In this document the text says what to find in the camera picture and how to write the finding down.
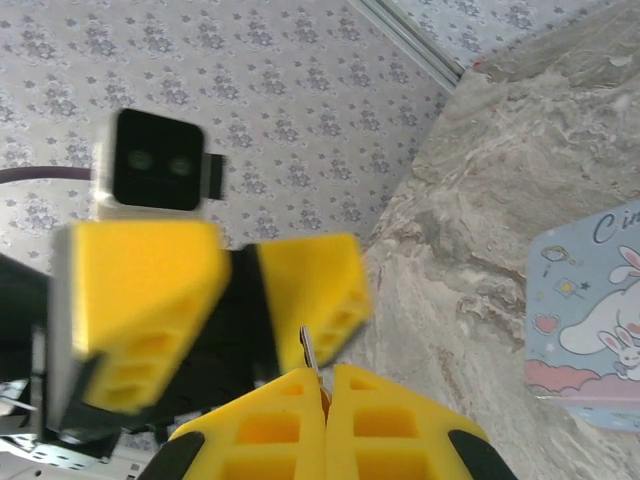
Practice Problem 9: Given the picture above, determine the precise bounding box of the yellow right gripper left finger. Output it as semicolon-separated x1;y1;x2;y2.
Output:
132;368;329;480

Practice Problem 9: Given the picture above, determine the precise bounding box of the pastel cartoon bunny tin box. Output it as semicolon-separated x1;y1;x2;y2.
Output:
523;199;640;434

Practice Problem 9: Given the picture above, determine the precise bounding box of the aluminium corner post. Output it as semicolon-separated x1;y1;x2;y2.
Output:
349;0;467;92

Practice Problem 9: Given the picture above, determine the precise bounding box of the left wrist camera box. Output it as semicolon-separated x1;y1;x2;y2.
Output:
92;107;226;224

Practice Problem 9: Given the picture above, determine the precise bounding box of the silver metal key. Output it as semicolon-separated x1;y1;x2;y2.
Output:
298;324;335;421

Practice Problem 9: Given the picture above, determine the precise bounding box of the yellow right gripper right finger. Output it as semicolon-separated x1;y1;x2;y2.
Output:
325;363;521;480

